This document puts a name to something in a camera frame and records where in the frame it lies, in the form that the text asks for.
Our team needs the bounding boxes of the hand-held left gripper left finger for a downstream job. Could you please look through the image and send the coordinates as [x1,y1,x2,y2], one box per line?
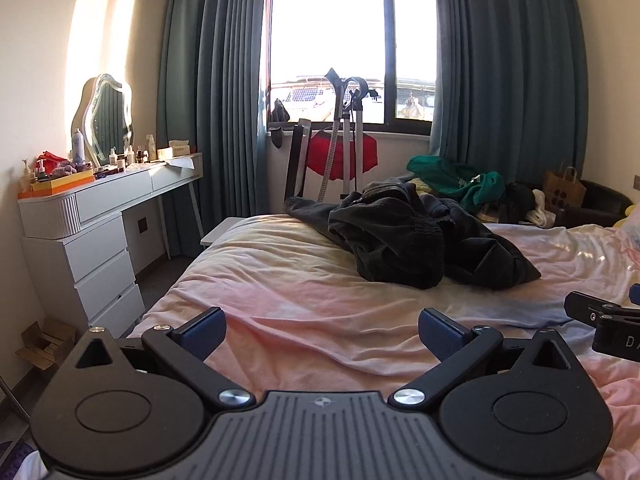
[75,306,254,411]

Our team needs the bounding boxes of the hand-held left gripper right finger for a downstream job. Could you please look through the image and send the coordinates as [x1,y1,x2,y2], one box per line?
[392,307,577,411]

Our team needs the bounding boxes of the black pants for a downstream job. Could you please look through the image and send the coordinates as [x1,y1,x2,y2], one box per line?
[284,180,543,291]

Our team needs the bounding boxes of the black clothes pile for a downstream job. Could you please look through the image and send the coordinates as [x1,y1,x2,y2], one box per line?
[502,182,542,224]

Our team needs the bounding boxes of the yellow pillow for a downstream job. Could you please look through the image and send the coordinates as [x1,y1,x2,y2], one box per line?
[612,205,640,229]

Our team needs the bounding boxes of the black armchair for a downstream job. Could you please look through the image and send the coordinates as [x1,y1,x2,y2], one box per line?
[550,180,636,229]

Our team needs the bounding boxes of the white cloth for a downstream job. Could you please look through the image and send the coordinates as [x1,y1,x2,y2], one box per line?
[525,189,557,229]

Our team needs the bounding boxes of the white board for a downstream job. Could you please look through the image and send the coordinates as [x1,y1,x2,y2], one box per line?
[200,216,242,247]

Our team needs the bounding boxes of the brown paper bag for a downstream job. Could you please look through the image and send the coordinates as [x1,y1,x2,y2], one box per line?
[544,166,587,209]

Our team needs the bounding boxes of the bed with pink duvet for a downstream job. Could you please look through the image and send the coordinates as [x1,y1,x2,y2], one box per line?
[127,212,640,480]

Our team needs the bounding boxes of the white dressing table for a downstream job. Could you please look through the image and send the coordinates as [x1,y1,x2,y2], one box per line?
[17,152,206,342]

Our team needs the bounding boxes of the green garment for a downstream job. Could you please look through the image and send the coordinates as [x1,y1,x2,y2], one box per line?
[406,155,506,207]

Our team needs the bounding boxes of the cardboard box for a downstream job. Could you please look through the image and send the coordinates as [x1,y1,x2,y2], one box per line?
[15,317,79,369]

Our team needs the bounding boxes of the tissue box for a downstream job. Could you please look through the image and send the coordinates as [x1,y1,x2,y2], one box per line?
[157,140,192,161]

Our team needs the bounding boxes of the row of cosmetic bottles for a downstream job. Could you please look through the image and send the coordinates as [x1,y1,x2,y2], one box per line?
[107,134,157,169]

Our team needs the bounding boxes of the red cloth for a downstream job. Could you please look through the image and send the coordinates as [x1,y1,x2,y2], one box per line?
[306,129,379,177]

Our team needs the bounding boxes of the orange tray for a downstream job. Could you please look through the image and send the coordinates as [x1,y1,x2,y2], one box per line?
[17,167,96,199]

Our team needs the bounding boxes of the purple patterned cloth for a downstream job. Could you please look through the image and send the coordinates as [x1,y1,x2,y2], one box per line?
[0,439,38,480]

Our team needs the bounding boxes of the garment steamer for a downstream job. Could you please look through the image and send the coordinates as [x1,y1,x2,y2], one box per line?
[317,67,382,203]

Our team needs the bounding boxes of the black hanging cloth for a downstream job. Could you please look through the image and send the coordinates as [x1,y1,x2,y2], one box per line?
[269,99,292,150]

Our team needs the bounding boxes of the wavy framed mirror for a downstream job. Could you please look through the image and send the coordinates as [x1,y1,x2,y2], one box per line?
[71,74,135,166]

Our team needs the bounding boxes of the teal curtain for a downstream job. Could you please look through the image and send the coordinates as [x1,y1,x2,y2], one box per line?
[430,0,590,196]
[156,0,273,261]

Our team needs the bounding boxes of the dark framed window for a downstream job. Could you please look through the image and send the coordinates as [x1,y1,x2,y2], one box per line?
[260,0,442,137]

